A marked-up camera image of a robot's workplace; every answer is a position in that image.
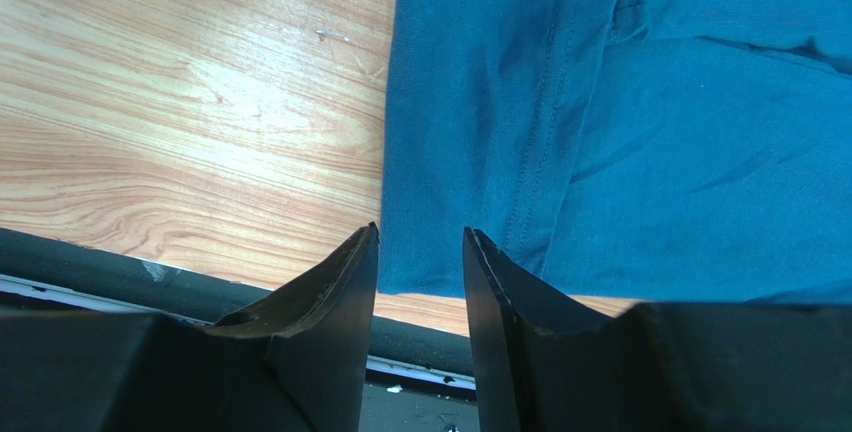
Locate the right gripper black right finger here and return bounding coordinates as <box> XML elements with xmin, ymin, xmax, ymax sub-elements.
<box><xmin>463</xmin><ymin>228</ymin><xmax>851</xmax><ymax>431</ymax></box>

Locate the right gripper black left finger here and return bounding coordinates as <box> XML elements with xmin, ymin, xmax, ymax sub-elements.
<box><xmin>1</xmin><ymin>224</ymin><xmax>378</xmax><ymax>431</ymax></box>

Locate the blue t shirt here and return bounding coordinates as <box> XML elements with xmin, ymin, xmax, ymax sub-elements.
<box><xmin>379</xmin><ymin>0</ymin><xmax>851</xmax><ymax>304</ymax></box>

